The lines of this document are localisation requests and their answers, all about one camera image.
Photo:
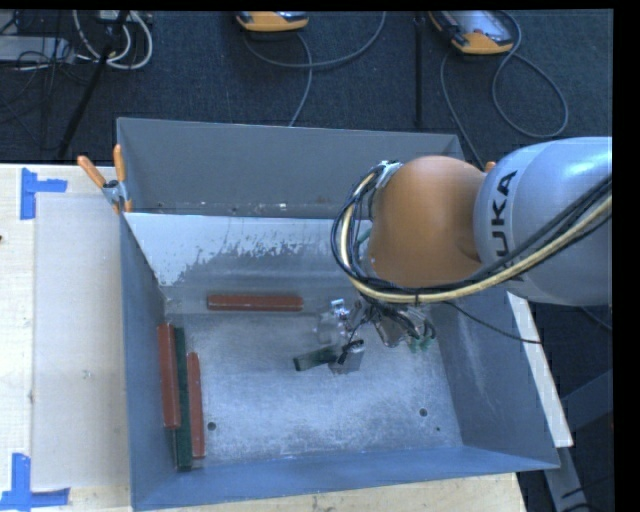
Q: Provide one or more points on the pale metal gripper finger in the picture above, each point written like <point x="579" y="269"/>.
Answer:
<point x="332" y="325"/>
<point x="349" y="362"/>

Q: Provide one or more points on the dark green block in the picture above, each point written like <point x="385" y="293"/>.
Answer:
<point x="315" y="359"/>
<point x="184" y="425"/>

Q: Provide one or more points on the grey metal bin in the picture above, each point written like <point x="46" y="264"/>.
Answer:
<point x="310" y="400"/>

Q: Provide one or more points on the red-brown flat block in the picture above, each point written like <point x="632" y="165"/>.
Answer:
<point x="196" y="405"/>
<point x="255" y="302"/>
<point x="169" y="375"/>

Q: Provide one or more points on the pale flat board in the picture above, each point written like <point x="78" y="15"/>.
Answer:
<point x="75" y="325"/>

